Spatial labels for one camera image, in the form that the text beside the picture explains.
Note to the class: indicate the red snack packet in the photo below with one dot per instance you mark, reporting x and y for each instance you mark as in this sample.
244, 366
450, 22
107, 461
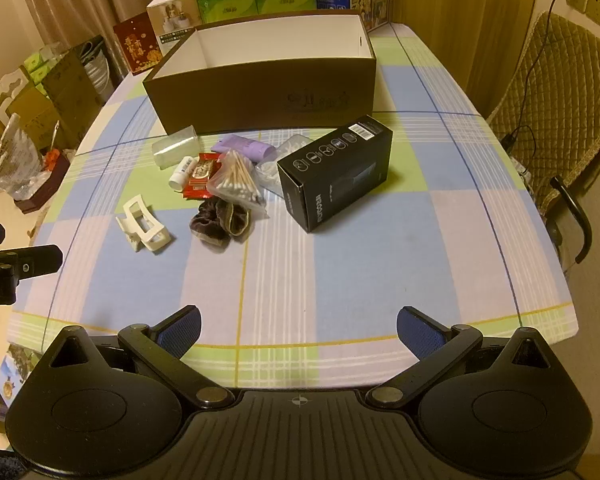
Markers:
199, 176

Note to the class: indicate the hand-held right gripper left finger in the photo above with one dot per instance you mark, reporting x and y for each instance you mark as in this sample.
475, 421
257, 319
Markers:
180, 332

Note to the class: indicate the black product box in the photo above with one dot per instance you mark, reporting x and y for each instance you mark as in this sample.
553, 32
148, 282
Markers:
330, 180

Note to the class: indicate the brown storage carton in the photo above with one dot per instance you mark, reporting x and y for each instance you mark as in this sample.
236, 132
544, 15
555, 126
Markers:
67, 90

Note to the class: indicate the bag of cotton swabs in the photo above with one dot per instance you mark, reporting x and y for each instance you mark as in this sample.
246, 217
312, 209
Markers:
235, 180

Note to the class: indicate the crumpled plastic bag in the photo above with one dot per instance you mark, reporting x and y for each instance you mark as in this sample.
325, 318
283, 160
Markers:
17, 160

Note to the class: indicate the chair with quilted cover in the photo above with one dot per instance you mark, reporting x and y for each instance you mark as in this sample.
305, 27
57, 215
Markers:
565, 90

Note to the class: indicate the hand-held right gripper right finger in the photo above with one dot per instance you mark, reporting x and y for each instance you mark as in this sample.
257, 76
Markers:
420, 332

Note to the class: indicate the purple tube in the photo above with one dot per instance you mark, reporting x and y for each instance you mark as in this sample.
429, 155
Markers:
250, 147

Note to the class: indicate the golden curtain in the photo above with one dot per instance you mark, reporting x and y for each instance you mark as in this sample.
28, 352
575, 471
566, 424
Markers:
455, 10

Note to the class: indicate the red gift box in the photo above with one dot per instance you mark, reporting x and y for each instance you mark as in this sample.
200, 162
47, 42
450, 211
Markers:
137, 45

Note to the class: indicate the white figurine box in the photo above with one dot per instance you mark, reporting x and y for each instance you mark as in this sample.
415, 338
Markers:
172, 22

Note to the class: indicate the white hair claw clip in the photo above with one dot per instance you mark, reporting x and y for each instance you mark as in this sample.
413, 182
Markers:
150, 234

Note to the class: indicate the dark velvet scrunchie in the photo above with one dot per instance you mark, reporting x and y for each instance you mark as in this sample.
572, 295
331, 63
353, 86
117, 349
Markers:
215, 221

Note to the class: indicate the clear plastic cup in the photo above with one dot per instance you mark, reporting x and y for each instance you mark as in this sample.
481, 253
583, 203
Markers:
175, 147

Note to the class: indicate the small white tube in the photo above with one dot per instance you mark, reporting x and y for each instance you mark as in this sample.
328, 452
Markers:
182, 173

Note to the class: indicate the brown cardboard box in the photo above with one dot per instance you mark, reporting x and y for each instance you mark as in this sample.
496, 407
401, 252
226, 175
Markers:
260, 95

